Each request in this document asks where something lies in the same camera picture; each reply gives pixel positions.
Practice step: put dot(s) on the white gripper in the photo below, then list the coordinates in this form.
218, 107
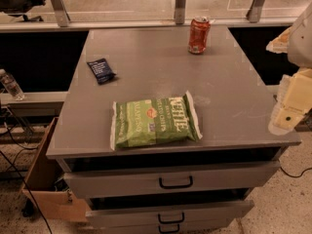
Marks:
302, 44

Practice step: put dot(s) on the red coke can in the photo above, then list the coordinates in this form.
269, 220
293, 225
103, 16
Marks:
199, 29

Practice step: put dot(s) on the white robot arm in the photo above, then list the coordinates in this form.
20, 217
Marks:
299, 49

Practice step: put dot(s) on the grey metal drawer cabinet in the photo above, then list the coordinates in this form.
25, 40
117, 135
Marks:
232, 103

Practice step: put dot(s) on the green Kettle chips bag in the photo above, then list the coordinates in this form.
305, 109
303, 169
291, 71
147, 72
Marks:
154, 121

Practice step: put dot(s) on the middle grey drawer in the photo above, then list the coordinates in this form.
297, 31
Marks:
207, 214

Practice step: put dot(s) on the grey drawer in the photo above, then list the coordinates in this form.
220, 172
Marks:
132, 182
207, 214
169, 228

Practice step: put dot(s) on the bottom grey drawer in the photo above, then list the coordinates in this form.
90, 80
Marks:
169, 228

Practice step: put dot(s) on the dark blue snack packet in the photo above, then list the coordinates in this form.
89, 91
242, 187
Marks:
101, 70

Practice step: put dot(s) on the top grey drawer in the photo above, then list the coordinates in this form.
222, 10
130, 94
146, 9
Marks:
132, 182

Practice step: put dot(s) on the brown cardboard box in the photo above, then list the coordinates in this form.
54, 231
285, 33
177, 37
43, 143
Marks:
40, 179

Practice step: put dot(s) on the clear plastic water bottle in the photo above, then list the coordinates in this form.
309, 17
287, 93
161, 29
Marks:
11, 85

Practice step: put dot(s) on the metal window frame railing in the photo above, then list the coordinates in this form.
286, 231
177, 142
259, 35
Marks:
124, 13

